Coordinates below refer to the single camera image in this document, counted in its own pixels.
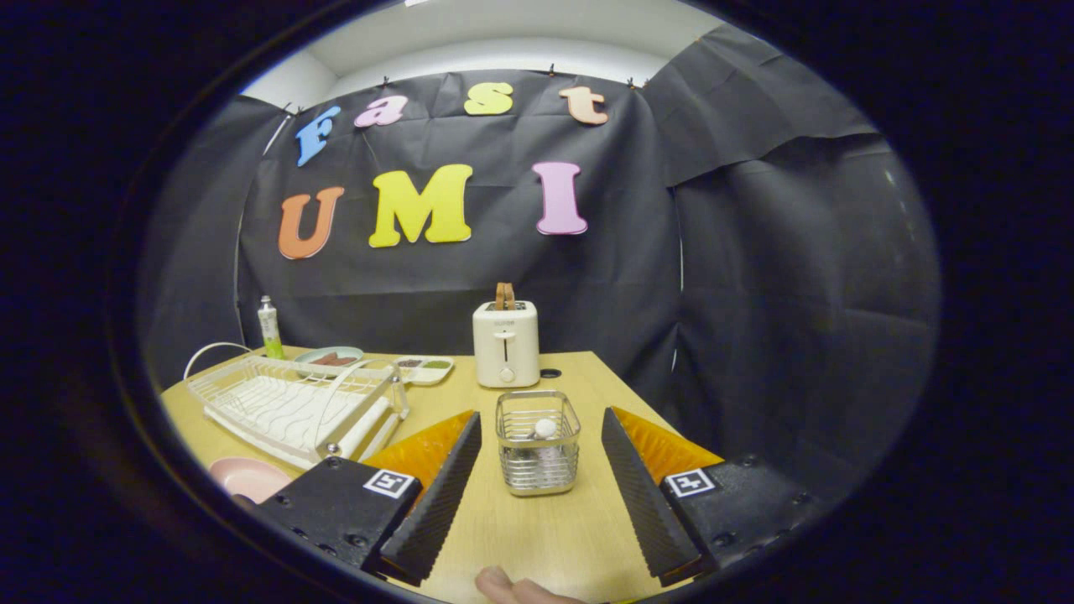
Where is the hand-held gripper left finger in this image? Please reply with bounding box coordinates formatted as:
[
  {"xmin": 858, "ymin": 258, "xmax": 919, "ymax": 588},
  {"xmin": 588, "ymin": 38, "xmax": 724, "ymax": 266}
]
[{"xmin": 250, "ymin": 409, "xmax": 484, "ymax": 588}]

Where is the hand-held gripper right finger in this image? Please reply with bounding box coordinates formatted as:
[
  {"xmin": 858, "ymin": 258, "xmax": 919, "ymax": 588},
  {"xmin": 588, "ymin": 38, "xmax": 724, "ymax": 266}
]
[{"xmin": 601, "ymin": 406, "xmax": 819, "ymax": 588}]

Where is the metal wire basket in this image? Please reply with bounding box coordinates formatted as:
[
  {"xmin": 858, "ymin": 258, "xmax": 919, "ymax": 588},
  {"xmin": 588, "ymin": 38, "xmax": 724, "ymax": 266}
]
[{"xmin": 495, "ymin": 390, "xmax": 581, "ymax": 497}]

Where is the white wire dish rack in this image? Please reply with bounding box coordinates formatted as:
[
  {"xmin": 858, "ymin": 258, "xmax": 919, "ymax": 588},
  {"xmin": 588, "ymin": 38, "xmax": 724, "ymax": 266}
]
[{"xmin": 183, "ymin": 341, "xmax": 410, "ymax": 471}]

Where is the blue checked handle spoon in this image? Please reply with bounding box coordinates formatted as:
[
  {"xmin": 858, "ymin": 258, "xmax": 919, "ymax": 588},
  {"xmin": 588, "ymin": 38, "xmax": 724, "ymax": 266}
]
[{"xmin": 529, "ymin": 418, "xmax": 561, "ymax": 471}]

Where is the pink plate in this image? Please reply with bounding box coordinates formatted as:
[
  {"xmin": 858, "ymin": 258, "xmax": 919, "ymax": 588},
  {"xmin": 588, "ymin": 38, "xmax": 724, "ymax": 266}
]
[{"xmin": 208, "ymin": 457, "xmax": 293, "ymax": 506}]

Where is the pale green plate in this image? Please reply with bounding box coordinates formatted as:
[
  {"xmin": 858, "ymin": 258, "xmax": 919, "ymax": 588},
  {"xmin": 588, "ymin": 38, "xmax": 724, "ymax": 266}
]
[{"xmin": 294, "ymin": 346, "xmax": 366, "ymax": 367}]

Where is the white divided condiment tray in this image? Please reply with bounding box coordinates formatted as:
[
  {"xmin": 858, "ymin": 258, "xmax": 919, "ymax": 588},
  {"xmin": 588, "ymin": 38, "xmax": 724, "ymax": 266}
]
[{"xmin": 394, "ymin": 355, "xmax": 455, "ymax": 386}]

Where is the white toaster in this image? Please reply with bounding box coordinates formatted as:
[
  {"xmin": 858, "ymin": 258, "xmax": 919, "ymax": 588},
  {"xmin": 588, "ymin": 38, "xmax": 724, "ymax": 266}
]
[{"xmin": 472, "ymin": 300, "xmax": 541, "ymax": 389}]

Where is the white drip tray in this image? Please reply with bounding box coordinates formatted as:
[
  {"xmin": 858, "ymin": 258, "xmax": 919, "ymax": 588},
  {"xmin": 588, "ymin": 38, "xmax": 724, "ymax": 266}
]
[{"xmin": 204, "ymin": 376, "xmax": 399, "ymax": 471}]

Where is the black backdrop cloth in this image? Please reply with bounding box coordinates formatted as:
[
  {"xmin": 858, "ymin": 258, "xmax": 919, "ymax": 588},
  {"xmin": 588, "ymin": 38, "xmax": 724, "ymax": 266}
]
[{"xmin": 138, "ymin": 23, "xmax": 941, "ymax": 496}]

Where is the clear bottle with green liquid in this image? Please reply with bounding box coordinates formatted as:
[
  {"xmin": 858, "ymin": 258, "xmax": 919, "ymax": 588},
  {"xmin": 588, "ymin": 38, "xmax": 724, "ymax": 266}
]
[{"xmin": 257, "ymin": 295, "xmax": 285, "ymax": 360}]

